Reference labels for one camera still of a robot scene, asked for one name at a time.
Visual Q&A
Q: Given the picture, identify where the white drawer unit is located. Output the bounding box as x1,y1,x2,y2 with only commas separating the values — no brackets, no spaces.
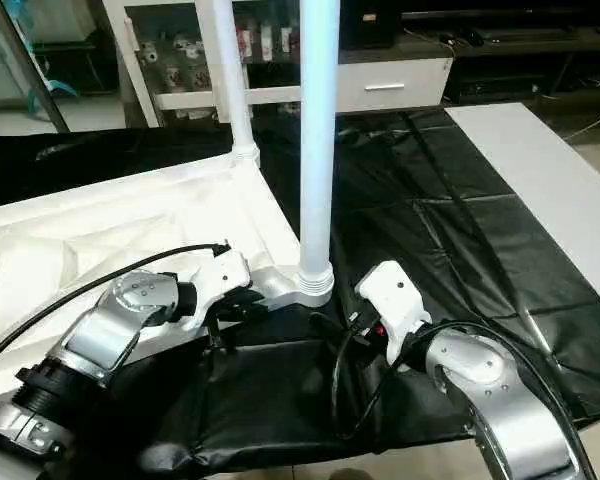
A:
335,56,455,113

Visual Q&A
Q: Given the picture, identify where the blue metal stand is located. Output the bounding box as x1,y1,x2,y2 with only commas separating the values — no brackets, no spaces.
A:
25,82,81,113

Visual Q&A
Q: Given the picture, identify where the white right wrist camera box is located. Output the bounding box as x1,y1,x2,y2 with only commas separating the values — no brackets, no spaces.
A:
355,260,435,366

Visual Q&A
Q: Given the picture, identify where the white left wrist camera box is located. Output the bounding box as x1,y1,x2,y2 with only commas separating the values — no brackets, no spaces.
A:
180,248,253,331

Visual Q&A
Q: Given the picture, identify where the black work mat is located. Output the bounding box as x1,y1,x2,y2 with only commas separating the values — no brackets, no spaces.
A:
0,105,600,473

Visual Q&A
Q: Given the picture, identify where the white flat panel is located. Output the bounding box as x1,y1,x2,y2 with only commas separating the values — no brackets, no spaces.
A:
446,102,600,301

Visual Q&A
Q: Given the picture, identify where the dark wooden TV bench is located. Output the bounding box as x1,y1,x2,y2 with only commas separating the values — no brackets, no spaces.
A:
400,25,600,106

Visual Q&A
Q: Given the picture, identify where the black box with yellow label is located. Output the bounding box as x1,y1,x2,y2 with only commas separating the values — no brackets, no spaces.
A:
340,0,401,49

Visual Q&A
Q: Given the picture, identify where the white glass-door cabinet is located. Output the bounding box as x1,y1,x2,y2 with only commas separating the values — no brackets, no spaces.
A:
105,0,326,126

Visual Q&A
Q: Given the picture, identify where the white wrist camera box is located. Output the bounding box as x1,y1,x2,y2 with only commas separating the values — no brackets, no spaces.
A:
355,260,435,366
180,248,253,331

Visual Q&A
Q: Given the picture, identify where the white plastic table leg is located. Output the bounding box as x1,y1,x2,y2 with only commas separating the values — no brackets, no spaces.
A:
208,0,265,166
295,0,341,307

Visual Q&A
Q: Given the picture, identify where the white plastic table top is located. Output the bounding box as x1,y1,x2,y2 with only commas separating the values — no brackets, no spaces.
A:
0,150,335,401

